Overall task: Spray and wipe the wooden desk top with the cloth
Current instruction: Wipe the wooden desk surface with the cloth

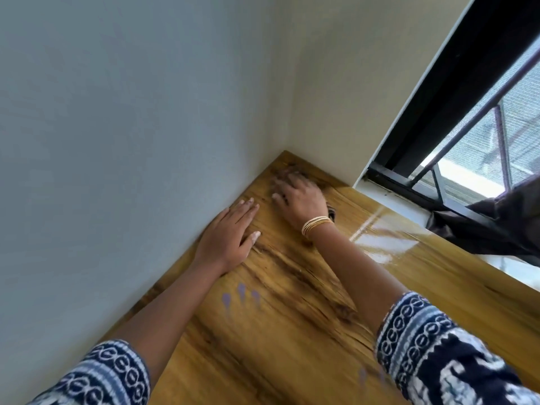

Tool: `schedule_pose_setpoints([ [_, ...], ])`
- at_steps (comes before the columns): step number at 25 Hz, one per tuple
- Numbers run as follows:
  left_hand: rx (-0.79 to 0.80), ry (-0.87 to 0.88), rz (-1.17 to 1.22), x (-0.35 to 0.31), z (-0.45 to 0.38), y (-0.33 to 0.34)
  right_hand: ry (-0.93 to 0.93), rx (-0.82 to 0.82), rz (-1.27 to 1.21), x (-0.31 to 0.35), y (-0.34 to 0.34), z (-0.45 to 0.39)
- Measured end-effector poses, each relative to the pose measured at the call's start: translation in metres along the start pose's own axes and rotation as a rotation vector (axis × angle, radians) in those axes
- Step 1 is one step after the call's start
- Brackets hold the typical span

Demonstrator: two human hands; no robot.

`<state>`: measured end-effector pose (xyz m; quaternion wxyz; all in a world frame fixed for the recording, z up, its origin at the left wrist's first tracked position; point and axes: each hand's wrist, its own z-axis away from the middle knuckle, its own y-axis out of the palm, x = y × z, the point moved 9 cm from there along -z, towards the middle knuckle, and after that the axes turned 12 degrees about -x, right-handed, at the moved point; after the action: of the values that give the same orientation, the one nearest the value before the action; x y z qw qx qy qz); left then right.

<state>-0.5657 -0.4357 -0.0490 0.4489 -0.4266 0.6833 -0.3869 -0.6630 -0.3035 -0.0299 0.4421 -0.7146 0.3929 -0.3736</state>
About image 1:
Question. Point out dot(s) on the person's right hand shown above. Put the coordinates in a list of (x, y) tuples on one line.
[(303, 202)]

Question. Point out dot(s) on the person's left hand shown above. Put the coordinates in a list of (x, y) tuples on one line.
[(223, 244)]

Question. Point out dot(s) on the brown striped cleaning cloth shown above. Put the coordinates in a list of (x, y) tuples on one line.
[(332, 215)]

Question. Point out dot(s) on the person's right forearm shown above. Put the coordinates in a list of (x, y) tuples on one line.
[(358, 278)]

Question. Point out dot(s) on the person's left forearm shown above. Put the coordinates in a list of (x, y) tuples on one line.
[(168, 316)]

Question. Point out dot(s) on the gold bangles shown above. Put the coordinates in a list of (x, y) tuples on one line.
[(316, 225)]

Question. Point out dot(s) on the wooden table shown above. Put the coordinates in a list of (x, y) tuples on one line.
[(295, 333)]

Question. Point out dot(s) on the black framed window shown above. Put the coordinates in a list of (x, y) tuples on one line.
[(455, 80)]

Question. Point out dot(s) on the brown leaf-patterned curtain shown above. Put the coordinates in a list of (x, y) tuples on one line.
[(514, 223)]

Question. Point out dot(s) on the blue white patterned top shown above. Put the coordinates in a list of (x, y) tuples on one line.
[(443, 366)]

